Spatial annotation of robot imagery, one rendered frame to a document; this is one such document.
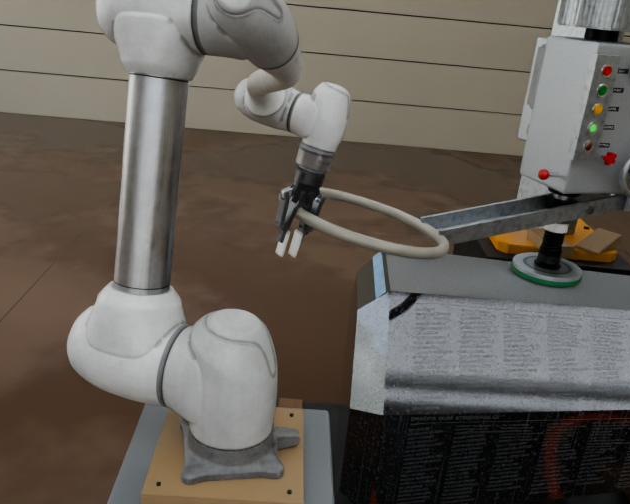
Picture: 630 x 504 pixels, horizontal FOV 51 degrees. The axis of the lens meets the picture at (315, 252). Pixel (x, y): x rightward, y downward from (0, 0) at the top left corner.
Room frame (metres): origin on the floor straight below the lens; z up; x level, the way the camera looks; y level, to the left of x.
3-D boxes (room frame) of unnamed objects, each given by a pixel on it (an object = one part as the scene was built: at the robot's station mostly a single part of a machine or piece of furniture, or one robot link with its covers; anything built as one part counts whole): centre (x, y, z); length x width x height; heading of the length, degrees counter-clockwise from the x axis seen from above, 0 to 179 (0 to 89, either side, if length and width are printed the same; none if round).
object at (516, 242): (2.73, -0.98, 0.76); 0.49 x 0.49 x 0.05; 0
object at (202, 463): (1.02, 0.11, 0.86); 0.22 x 0.18 x 0.06; 104
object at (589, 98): (1.84, -0.72, 1.42); 0.08 x 0.03 x 0.28; 111
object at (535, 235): (2.48, -0.93, 0.81); 0.20 x 0.10 x 0.05; 8
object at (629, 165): (1.90, -0.90, 1.25); 0.15 x 0.10 x 0.15; 111
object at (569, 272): (1.97, -0.74, 0.90); 0.21 x 0.21 x 0.01
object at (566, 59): (2.00, -0.82, 1.37); 0.36 x 0.22 x 0.45; 111
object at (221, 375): (1.01, 0.13, 1.00); 0.18 x 0.16 x 0.22; 75
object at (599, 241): (2.56, -1.15, 0.80); 0.20 x 0.10 x 0.05; 135
